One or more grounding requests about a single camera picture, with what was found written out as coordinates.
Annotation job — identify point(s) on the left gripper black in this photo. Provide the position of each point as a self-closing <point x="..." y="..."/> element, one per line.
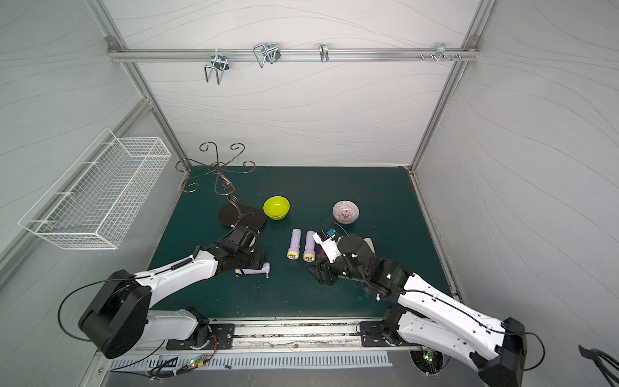
<point x="252" y="259"/>

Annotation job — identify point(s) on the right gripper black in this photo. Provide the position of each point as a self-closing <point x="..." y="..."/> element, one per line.
<point x="326" y="271"/>

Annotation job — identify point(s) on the purple flashlight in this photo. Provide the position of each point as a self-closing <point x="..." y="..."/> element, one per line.
<point x="293" y="252"/>
<point x="309" y="254"/>
<point x="264" y="270"/>

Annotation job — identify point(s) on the pale green flashlight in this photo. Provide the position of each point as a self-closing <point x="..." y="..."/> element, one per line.
<point x="370" y="244"/>

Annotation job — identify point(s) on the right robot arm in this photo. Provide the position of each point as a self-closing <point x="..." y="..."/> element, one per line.
<point x="422" y="315"/>

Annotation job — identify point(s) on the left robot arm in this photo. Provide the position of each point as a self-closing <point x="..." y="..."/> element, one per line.
<point x="121" y="315"/>

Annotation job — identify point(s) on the lime green bowl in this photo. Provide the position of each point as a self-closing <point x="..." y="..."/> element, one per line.
<point x="276" y="207"/>

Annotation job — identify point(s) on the dark green table mat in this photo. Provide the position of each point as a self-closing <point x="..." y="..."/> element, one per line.
<point x="389" y="215"/>

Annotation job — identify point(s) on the pink striped bowl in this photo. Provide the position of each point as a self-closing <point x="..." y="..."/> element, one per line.
<point x="345" y="212"/>

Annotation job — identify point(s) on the white vent strip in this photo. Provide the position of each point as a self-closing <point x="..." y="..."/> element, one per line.
<point x="263" y="360"/>

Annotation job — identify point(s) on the right green-lit circuit board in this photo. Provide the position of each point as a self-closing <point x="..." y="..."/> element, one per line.
<point x="428" y="355"/>

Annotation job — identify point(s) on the green-lit circuit board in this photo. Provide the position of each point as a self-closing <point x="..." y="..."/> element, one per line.
<point x="428" y="355"/>
<point x="198" y="362"/>

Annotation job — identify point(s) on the left green-lit circuit board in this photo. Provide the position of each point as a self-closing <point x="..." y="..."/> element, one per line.
<point x="198" y="362"/>

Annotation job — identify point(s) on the metal double hook left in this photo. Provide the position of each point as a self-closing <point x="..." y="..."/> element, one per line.
<point x="217" y="68"/>

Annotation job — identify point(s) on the metal double hook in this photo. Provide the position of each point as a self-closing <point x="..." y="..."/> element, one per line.
<point x="266" y="53"/>
<point x="217" y="68"/>

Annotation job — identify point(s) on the metal double hook middle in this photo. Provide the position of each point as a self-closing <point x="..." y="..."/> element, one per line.
<point x="266" y="53"/>

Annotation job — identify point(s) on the small metal hook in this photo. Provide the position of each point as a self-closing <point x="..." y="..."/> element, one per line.
<point x="324" y="52"/>

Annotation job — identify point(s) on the black object bottom right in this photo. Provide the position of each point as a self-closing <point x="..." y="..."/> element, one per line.
<point x="606" y="364"/>

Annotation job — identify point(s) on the copper wire jewelry stand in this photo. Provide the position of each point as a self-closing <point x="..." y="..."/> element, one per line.
<point x="233" y="213"/>

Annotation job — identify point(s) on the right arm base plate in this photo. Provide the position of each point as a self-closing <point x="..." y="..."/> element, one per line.
<point x="377" y="334"/>

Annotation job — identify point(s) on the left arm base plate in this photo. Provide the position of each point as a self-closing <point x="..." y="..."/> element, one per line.
<point x="222" y="336"/>

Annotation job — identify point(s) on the aluminium front rail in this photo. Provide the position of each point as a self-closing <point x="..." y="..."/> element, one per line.
<point x="290" y="334"/>

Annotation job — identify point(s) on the aluminium rail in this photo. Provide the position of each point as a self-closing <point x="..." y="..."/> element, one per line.
<point x="290" y="334"/>
<point x="290" y="55"/>

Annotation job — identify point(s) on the white wire basket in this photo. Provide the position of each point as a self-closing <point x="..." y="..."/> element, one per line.
<point x="93" y="204"/>

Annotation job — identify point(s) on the aluminium top rail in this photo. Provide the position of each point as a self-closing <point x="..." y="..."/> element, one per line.
<point x="290" y="55"/>

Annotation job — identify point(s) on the metal hook bracket right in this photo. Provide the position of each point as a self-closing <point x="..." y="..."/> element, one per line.
<point x="441" y="54"/>

